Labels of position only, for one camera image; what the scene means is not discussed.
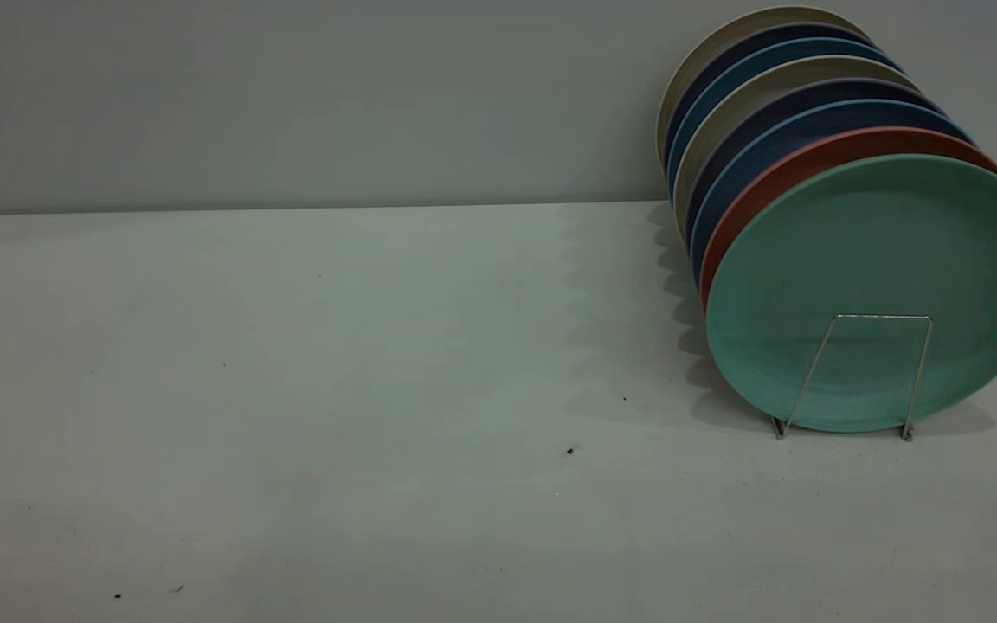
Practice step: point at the green plate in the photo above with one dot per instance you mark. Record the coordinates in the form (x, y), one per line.
(879, 251)

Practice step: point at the pink plate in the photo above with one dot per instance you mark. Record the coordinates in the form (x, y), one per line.
(775, 177)

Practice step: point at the beige plate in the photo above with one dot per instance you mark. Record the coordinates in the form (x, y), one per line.
(723, 39)
(741, 104)

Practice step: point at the dark purple plate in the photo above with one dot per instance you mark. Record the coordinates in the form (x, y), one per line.
(775, 36)
(775, 108)

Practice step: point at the teal blue plate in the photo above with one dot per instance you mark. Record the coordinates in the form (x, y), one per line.
(767, 59)

